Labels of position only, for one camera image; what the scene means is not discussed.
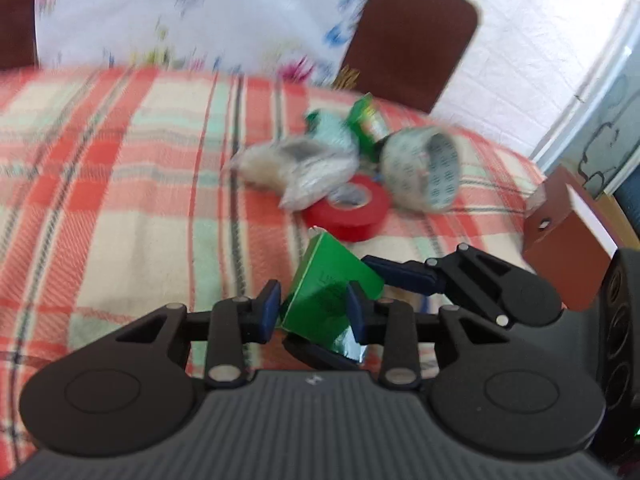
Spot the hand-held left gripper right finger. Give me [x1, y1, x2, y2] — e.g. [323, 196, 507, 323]
[347, 282, 507, 388]

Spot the dark wooden headboard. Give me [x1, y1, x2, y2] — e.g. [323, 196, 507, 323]
[0, 0, 40, 72]

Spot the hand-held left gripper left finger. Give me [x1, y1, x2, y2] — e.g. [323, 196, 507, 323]
[115, 280, 281, 388]

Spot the brown box lid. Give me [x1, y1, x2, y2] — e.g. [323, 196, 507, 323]
[341, 0, 481, 114]

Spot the clear plastic bag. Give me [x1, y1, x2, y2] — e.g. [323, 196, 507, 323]
[222, 137, 360, 211]

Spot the red tape roll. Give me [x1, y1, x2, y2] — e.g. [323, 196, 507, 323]
[301, 174, 392, 242]

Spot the small green box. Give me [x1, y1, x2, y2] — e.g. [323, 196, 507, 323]
[347, 94, 390, 162]

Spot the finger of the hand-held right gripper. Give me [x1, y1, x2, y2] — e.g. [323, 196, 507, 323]
[361, 242, 532, 328]
[282, 335, 363, 372]

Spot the brown cardboard box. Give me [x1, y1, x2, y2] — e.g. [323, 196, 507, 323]
[522, 165, 621, 312]

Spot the white floral pillow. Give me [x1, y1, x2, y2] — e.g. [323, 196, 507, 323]
[34, 0, 387, 87]

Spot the clear printed tape roll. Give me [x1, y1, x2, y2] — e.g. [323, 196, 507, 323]
[379, 127, 462, 213]

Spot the teal packet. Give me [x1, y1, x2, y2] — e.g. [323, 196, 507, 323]
[305, 110, 359, 153]

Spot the red plaid blanket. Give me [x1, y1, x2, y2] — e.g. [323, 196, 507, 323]
[0, 66, 548, 480]

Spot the black speaker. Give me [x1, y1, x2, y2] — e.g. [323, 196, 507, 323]
[597, 247, 640, 466]

